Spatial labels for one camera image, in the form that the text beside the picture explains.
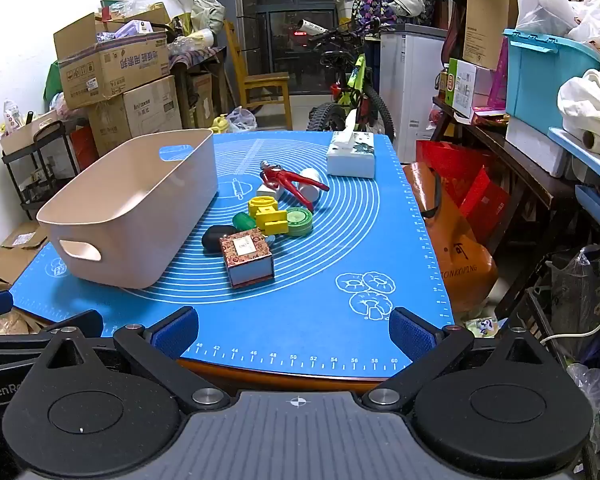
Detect green black bicycle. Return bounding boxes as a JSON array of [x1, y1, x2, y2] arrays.
[[300, 17, 396, 136]]

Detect red cardboard box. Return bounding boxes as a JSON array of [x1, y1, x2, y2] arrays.
[[70, 125, 99, 171]]

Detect red figure toy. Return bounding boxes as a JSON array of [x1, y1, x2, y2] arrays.
[[259, 160, 331, 212]]

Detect green round tin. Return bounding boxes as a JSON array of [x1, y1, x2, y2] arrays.
[[285, 207, 313, 237]]

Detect white tissue box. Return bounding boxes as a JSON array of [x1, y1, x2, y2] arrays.
[[326, 110, 376, 179]]

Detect red patterned gift box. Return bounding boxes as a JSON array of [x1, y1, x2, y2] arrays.
[[218, 227, 276, 289]]

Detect black earbuds case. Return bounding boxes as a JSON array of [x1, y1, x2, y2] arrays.
[[201, 225, 238, 253]]

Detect white cloth bundle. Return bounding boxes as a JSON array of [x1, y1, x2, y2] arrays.
[[557, 69, 600, 136]]

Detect white freezer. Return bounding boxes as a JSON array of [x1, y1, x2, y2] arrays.
[[379, 24, 448, 163]]

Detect beige box on cart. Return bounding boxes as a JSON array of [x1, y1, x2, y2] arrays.
[[0, 119, 61, 156]]

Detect blue silicone baking mat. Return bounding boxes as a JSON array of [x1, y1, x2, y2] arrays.
[[10, 130, 456, 367]]

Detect white plastic bag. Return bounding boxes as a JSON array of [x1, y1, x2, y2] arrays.
[[512, 0, 578, 38]]

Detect dark plastic bag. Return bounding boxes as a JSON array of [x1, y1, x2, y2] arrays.
[[550, 245, 600, 341]]

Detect torn cardboard box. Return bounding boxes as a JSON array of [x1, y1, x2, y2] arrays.
[[0, 222, 48, 296]]

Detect teal plastic storage bin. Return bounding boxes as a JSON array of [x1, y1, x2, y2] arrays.
[[502, 29, 600, 136]]

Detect green white carton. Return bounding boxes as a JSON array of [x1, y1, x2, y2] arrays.
[[445, 58, 496, 118]]

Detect yellow plastic part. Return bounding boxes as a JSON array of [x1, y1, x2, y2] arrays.
[[248, 196, 289, 235]]

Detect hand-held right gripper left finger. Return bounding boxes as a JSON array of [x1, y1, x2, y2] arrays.
[[30, 306, 231, 413]]

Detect beige plastic basket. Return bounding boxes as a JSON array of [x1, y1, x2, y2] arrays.
[[36, 128, 219, 290]]

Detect clear plastic bag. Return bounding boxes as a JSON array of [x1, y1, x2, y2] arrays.
[[227, 106, 257, 133]]

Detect open cardboard box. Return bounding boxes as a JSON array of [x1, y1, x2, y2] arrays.
[[53, 12, 170, 110]]

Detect white foam box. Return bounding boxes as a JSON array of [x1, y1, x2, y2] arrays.
[[505, 117, 568, 178]]

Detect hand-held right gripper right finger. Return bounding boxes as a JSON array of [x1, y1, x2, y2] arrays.
[[362, 307, 556, 411]]

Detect wooden chair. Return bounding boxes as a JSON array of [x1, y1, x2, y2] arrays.
[[223, 20, 293, 131]]

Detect black metal cart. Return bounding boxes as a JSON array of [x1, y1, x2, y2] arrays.
[[1, 120, 81, 221]]

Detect red shopping bag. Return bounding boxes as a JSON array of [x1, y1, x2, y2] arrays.
[[416, 140, 511, 246]]

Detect white cable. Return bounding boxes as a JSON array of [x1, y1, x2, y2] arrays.
[[540, 305, 600, 346]]

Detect large printed cardboard box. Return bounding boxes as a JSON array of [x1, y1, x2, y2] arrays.
[[87, 75, 183, 158]]

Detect grain sack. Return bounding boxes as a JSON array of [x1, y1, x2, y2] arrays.
[[0, 310, 46, 336]]

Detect orange shopping bag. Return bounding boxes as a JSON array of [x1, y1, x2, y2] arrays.
[[404, 161, 498, 313]]

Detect white plastic cylinder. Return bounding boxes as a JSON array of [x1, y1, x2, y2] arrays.
[[298, 167, 326, 204]]

